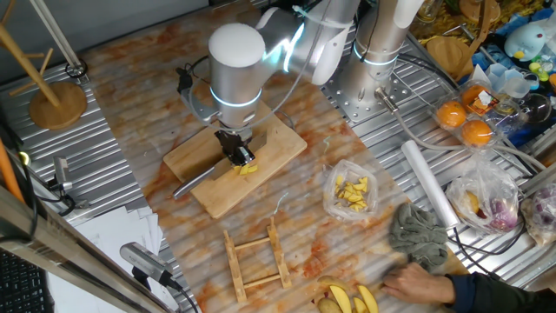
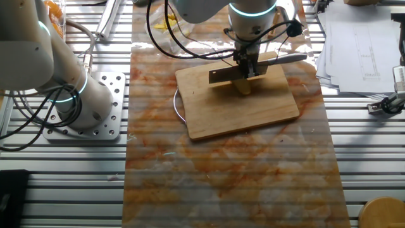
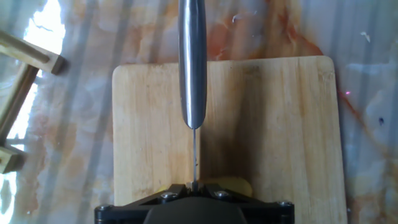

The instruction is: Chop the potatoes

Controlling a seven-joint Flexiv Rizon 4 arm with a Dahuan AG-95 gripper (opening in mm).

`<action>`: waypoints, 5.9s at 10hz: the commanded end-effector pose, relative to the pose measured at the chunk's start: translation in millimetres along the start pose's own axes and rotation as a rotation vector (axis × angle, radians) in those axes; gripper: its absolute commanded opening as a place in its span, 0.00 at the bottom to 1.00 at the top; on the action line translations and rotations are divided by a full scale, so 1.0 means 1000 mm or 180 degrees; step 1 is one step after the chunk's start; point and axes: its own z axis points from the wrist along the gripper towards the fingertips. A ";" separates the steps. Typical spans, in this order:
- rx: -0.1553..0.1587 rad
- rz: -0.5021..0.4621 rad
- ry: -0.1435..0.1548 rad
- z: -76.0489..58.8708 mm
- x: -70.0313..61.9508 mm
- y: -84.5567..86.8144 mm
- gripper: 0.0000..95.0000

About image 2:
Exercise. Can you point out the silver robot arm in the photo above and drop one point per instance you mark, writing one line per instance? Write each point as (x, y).
(25, 57)

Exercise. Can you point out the clear plastic fruit container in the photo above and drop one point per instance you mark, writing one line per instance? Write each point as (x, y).
(61, 17)

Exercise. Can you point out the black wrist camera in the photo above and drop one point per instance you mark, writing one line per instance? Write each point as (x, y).
(294, 28)

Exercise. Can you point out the steel kitchen knife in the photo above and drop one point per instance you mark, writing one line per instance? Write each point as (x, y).
(226, 75)

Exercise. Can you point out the orange marble pattern mat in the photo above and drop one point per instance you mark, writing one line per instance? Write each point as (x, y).
(221, 177)

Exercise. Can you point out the yellow peeled potato half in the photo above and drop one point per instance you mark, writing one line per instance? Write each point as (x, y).
(243, 88)

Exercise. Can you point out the white paper sheet stack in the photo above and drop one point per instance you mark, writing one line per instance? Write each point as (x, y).
(364, 63)

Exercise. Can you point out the wooden cutting board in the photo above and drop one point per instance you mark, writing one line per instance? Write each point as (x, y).
(221, 114)

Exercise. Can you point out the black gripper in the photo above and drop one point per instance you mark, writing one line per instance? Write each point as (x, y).
(246, 52)

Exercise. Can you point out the orange fruit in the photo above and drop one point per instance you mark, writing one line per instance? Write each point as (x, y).
(55, 9)
(59, 28)

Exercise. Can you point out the black plastic case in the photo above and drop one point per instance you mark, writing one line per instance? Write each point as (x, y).
(12, 196)

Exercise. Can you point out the grey green cloth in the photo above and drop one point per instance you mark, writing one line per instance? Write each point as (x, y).
(140, 2)

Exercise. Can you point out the white plastic wrap roll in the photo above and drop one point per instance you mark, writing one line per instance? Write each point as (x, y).
(107, 19)

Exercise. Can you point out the grey camera mounting bracket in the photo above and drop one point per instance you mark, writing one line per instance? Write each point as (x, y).
(282, 14)

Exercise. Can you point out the metal robot mounting plate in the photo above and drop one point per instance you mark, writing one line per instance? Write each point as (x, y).
(110, 126)

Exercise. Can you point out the plastic bag of potato pieces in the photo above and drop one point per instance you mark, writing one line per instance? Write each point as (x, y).
(158, 27)

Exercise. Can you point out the wooden round base stand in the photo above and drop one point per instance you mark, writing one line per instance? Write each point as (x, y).
(383, 212)

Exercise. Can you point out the grey camera on clamp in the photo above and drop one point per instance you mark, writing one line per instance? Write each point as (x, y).
(390, 104)

